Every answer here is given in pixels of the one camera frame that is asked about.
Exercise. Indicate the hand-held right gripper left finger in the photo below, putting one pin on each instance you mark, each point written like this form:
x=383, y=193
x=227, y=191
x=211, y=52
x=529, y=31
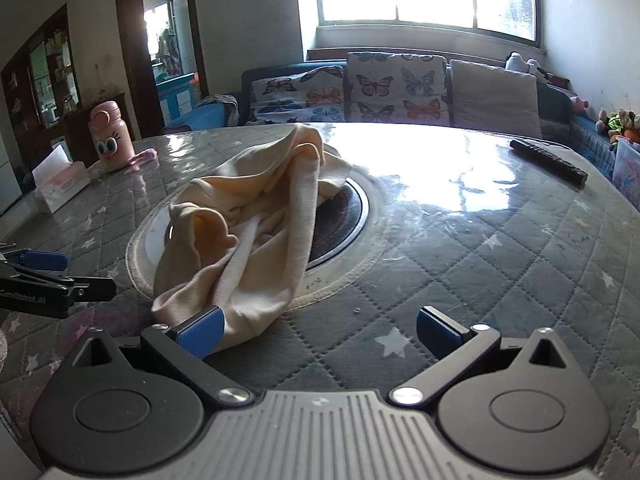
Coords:
x=200, y=334

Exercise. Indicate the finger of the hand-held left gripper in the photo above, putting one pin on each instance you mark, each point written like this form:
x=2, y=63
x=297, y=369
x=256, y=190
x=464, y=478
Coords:
x=45, y=261
x=90, y=289

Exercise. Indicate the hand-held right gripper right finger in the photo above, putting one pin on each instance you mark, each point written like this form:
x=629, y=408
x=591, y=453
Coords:
x=440, y=332

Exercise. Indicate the cream long-sleeved garment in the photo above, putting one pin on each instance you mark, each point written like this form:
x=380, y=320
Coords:
x=270, y=200

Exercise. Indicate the hanging clothes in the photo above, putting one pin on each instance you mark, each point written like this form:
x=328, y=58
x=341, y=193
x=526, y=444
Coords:
x=169, y=50

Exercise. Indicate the white pink tissue pack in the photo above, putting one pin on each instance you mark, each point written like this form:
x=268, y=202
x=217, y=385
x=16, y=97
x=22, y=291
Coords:
x=62, y=182

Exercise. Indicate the pink cartoon water bottle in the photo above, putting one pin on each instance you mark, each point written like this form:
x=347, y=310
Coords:
x=112, y=140

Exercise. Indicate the round black table hotplate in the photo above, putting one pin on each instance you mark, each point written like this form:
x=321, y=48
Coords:
x=345, y=220

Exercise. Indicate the tall dark glass cabinet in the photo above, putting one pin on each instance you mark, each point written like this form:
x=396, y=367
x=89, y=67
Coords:
x=50, y=75

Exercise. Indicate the blue chair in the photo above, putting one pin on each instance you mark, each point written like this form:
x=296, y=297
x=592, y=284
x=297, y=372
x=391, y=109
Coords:
x=200, y=120

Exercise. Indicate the black remote control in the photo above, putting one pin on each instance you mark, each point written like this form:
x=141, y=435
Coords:
x=550, y=162

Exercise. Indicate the blue storage crate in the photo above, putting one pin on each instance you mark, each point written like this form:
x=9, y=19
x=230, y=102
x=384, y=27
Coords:
x=177, y=95

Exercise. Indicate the grey cloth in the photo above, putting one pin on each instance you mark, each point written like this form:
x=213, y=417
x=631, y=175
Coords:
x=222, y=105

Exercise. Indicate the plain beige cushion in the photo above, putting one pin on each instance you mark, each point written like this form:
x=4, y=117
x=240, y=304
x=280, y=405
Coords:
x=495, y=97

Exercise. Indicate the butterfly print cushion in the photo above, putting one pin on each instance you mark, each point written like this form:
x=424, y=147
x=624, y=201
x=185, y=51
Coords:
x=395, y=87
x=295, y=95

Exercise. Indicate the clear printed storage box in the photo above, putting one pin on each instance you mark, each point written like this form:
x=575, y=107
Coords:
x=629, y=167

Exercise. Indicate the pink plush toy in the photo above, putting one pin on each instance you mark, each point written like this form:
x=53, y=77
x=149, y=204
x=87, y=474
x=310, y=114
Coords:
x=579, y=104

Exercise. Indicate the dark blue sofa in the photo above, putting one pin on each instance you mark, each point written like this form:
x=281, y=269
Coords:
x=270, y=74

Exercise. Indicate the pile of small plush toys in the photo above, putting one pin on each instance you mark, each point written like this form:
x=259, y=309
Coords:
x=620, y=125

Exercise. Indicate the black white panda plush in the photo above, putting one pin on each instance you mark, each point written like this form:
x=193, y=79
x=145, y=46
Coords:
x=525, y=65

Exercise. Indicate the dark wooden door frame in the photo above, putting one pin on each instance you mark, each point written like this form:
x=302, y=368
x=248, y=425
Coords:
x=130, y=50

